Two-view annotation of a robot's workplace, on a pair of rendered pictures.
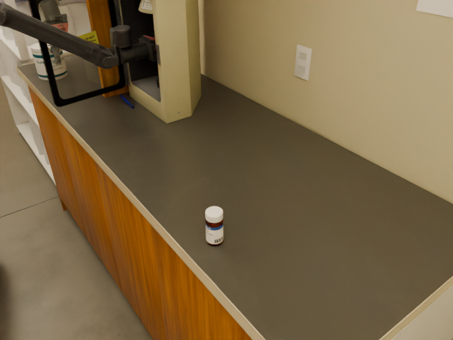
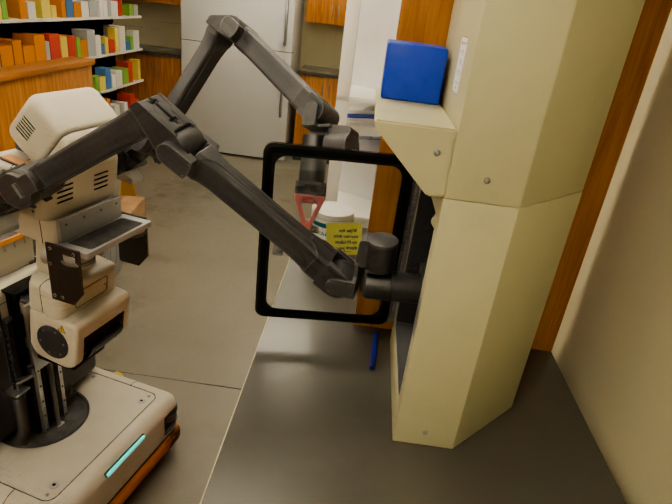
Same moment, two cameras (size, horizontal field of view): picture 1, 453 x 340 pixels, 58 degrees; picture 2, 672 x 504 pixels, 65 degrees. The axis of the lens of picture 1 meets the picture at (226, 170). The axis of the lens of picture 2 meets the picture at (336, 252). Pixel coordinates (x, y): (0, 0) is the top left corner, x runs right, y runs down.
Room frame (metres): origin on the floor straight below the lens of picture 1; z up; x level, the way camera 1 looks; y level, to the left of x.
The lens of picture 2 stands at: (0.72, -0.11, 1.65)
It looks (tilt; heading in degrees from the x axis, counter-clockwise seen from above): 25 degrees down; 38
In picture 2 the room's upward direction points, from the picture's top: 7 degrees clockwise
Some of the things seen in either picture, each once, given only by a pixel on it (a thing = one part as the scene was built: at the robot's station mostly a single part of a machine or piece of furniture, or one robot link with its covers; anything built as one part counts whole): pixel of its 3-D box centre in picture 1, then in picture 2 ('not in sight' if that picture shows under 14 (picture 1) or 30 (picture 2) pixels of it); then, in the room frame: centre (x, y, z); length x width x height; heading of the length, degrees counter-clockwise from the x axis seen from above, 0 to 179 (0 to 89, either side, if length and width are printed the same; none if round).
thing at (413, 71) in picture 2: not in sight; (412, 71); (1.54, 0.42, 1.56); 0.10 x 0.10 x 0.09; 37
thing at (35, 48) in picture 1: (49, 60); not in sight; (1.88, 0.83, 1.02); 0.13 x 0.13 x 0.15
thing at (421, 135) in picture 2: not in sight; (405, 135); (1.48, 0.37, 1.46); 0.32 x 0.11 x 0.10; 37
